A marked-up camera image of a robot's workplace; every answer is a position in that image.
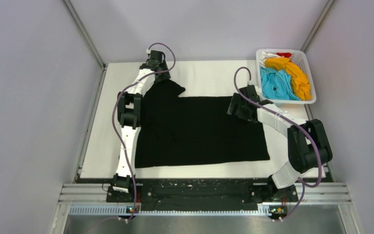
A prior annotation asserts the white plastic laundry basket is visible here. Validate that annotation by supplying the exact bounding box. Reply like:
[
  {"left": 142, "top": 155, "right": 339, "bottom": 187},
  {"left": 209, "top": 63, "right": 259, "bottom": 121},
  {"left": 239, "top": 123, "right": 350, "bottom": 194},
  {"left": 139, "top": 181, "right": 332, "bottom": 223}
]
[{"left": 256, "top": 49, "right": 317, "bottom": 105}]

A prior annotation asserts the aluminium frame rail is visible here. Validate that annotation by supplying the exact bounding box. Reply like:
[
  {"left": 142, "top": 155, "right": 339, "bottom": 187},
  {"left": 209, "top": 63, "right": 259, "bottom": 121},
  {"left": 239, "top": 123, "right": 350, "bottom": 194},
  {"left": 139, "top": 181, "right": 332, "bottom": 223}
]
[{"left": 50, "top": 179, "right": 363, "bottom": 234}]

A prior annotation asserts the white t-shirt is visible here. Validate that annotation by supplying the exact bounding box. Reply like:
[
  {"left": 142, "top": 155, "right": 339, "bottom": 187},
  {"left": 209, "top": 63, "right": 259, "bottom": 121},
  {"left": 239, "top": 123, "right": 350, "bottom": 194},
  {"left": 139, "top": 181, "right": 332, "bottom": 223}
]
[{"left": 259, "top": 51, "right": 282, "bottom": 67}]

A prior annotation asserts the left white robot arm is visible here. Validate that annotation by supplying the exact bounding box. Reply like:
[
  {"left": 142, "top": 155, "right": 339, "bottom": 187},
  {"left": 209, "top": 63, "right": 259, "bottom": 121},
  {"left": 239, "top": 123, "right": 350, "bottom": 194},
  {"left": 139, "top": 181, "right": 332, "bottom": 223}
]
[{"left": 111, "top": 49, "right": 170, "bottom": 202}]

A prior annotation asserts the blue t-shirt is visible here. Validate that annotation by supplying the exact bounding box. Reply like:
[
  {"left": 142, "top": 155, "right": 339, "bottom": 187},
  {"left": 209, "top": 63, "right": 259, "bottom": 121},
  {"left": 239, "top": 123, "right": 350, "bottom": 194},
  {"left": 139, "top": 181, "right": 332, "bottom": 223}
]
[{"left": 260, "top": 67, "right": 301, "bottom": 101}]

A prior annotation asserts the black t-shirt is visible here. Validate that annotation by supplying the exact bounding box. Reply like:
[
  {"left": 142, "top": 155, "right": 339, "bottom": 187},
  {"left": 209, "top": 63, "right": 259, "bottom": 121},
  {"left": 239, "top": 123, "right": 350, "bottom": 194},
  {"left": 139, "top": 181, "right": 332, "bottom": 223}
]
[{"left": 135, "top": 80, "right": 270, "bottom": 168}]

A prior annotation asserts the yellow t-shirt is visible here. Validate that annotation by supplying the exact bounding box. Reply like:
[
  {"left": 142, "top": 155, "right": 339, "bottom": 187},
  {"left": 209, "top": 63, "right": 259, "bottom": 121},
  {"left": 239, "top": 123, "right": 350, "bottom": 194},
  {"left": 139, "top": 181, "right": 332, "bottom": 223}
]
[{"left": 265, "top": 57, "right": 312, "bottom": 101}]

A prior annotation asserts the red t-shirt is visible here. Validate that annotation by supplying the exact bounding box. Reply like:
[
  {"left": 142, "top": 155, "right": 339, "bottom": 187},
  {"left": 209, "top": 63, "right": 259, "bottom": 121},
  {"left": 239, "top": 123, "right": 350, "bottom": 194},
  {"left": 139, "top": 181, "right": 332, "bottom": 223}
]
[{"left": 276, "top": 52, "right": 293, "bottom": 58}]

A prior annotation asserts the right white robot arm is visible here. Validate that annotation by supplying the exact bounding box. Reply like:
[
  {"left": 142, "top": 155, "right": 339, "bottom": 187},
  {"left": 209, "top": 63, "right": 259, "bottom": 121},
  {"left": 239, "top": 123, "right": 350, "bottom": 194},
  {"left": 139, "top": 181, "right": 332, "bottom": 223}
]
[{"left": 227, "top": 85, "right": 333, "bottom": 201}]

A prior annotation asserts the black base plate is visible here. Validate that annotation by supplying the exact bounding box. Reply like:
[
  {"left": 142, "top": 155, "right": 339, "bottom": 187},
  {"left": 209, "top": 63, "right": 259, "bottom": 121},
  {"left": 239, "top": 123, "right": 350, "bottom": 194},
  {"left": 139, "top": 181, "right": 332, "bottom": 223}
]
[{"left": 106, "top": 178, "right": 299, "bottom": 212}]

